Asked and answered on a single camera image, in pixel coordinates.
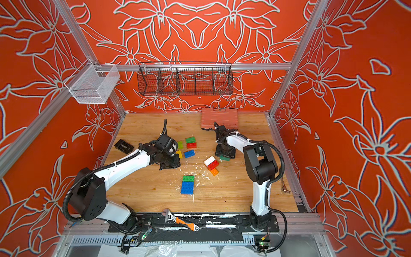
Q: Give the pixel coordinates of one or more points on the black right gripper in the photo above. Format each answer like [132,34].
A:
[221,150]

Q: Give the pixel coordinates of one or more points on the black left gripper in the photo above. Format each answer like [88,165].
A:
[176,164]

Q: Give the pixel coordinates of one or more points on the dark green lego brick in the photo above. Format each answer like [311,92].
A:
[224,158]
[190,140]

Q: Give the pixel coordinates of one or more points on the white lego brick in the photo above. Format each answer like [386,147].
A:
[209,161]

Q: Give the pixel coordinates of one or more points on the yellow lego brick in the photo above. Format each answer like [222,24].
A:
[180,154]

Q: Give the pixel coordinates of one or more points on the small orange lego brick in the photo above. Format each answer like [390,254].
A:
[214,172]

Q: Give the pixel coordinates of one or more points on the blue lego brick back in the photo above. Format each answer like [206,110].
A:
[189,153]

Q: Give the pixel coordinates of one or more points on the blue lego brick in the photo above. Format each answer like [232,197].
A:
[187,184]
[187,190]
[189,153]

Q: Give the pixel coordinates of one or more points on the wide red lego brick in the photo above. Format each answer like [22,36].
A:
[213,165]

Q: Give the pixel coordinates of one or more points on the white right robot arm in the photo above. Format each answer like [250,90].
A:
[263,161]

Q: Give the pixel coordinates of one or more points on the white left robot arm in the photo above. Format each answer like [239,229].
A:
[87,197]

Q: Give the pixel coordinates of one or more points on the salmon red tool case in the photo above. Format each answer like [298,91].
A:
[226,117]

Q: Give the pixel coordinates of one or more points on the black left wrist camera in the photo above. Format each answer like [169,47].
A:
[166,144]

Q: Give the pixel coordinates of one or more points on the orange handled adjustable wrench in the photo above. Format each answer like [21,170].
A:
[169,217]

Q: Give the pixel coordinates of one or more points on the green handled pliers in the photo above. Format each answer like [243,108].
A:
[284,188]

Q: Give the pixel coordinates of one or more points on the black wire wall basket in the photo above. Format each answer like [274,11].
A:
[185,79]

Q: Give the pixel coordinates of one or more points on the clear plastic wall bin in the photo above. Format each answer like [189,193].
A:
[89,86]

